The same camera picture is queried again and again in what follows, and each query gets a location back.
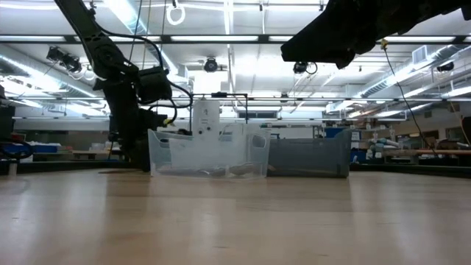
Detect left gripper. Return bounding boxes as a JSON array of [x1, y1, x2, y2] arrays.
[[108, 79, 169, 173]]

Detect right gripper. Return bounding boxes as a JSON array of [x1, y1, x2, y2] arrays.
[[281, 0, 409, 70]]

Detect clear plastic bin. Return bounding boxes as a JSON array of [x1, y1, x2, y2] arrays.
[[169, 123, 258, 171], [148, 123, 272, 180]]

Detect white machine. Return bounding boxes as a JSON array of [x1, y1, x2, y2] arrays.
[[191, 98, 222, 138]]

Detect blue cabinet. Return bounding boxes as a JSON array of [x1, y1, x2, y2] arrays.
[[323, 126, 364, 165]]

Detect white air vent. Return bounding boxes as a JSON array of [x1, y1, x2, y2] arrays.
[[411, 44, 428, 66]]

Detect blue storage bins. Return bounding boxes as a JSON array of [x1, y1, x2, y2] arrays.
[[21, 143, 62, 155]]

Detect black overhead beam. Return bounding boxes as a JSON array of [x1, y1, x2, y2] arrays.
[[0, 33, 471, 46]]

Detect white teal equipment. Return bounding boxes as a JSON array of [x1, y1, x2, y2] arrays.
[[367, 136, 404, 154]]

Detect smoky dark plastic bin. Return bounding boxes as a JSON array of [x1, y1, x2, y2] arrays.
[[266, 128, 353, 179]]

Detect black ceiling spotlight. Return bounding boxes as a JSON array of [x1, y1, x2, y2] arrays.
[[436, 60, 456, 73]]

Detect black ceiling-mounted device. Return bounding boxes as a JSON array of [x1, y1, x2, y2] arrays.
[[46, 46, 84, 74]]

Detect wooden workbench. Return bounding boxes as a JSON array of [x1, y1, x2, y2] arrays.
[[382, 148, 471, 156]]

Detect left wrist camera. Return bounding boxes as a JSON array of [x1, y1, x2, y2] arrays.
[[136, 67, 173, 105]]

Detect hanging cable with yellow tag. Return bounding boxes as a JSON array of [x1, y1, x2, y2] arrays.
[[380, 36, 439, 158]]

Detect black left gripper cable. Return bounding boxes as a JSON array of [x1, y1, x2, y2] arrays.
[[93, 25, 195, 124]]

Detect thin black stand frame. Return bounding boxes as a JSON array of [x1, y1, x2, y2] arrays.
[[188, 91, 249, 135]]

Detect round black ceiling camera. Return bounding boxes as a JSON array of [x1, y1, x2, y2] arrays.
[[203, 56, 219, 74]]

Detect black blue cable bundle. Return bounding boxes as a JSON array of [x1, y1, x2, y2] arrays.
[[0, 141, 35, 160]]

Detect black aluminium table frame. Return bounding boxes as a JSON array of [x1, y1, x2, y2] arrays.
[[0, 158, 471, 180]]

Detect white cable ring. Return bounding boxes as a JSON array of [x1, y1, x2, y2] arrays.
[[165, 0, 187, 27]]

